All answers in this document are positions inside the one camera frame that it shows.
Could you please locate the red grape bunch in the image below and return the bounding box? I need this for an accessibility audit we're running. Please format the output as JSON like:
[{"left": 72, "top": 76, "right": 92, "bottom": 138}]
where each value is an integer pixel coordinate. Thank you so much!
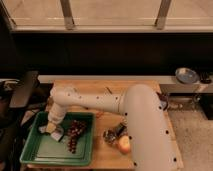
[{"left": 68, "top": 120, "right": 87, "bottom": 154}]

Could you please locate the white shelf ledge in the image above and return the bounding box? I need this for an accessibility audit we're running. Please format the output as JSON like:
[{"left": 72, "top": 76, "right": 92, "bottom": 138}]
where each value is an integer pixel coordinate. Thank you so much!
[{"left": 39, "top": 75, "right": 213, "bottom": 93}]

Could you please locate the green plastic tray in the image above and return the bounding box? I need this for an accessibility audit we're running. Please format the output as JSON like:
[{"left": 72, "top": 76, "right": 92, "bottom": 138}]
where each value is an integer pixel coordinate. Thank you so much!
[{"left": 20, "top": 112, "right": 95, "bottom": 166}]

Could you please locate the yellow apple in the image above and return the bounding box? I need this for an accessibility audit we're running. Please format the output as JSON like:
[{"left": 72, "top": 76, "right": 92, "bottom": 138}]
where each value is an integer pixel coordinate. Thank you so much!
[{"left": 118, "top": 135, "right": 131, "bottom": 154}]

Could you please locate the grey chair left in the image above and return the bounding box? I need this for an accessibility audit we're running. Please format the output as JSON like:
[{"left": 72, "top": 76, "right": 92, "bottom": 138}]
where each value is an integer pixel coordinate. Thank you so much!
[{"left": 9, "top": 71, "right": 38, "bottom": 108}]

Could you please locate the grey metal bowl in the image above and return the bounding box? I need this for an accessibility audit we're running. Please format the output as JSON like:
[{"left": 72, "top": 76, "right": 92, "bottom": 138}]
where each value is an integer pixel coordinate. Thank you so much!
[{"left": 175, "top": 67, "right": 199, "bottom": 84}]

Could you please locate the dark crumpled wrapper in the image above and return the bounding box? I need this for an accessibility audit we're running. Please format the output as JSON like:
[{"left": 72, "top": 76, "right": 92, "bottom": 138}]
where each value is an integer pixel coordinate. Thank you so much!
[{"left": 103, "top": 123, "right": 127, "bottom": 144}]

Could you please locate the wooden table board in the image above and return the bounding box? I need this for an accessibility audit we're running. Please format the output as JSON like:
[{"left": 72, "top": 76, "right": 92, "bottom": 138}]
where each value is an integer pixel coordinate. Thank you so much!
[{"left": 27, "top": 79, "right": 185, "bottom": 171}]

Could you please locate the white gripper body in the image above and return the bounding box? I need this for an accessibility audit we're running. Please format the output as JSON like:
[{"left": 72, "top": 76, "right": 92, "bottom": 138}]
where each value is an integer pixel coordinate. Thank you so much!
[{"left": 47, "top": 112, "right": 65, "bottom": 131}]

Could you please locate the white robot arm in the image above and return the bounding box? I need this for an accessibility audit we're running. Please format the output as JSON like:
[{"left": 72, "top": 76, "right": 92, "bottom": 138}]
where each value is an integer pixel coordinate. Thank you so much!
[{"left": 48, "top": 84, "right": 177, "bottom": 171}]

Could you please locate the dark object on ledge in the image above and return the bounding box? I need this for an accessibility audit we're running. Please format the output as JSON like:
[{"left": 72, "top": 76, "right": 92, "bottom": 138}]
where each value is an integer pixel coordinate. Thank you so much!
[{"left": 200, "top": 73, "right": 212, "bottom": 84}]

